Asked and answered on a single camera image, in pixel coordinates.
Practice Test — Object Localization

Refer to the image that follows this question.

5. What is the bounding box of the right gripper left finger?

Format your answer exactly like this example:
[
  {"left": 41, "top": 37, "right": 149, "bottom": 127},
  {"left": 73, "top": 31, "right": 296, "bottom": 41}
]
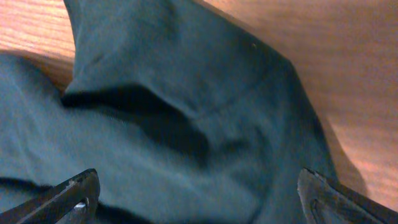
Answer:
[{"left": 1, "top": 169, "right": 100, "bottom": 224}]

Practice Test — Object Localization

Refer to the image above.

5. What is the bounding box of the black polo shirt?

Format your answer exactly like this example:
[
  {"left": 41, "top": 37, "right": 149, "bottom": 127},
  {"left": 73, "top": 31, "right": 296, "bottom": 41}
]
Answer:
[{"left": 1, "top": 0, "right": 336, "bottom": 223}]

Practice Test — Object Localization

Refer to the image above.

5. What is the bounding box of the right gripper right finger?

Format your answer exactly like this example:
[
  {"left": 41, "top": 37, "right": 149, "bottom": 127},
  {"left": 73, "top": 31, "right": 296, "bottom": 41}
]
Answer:
[{"left": 297, "top": 168, "right": 397, "bottom": 224}]

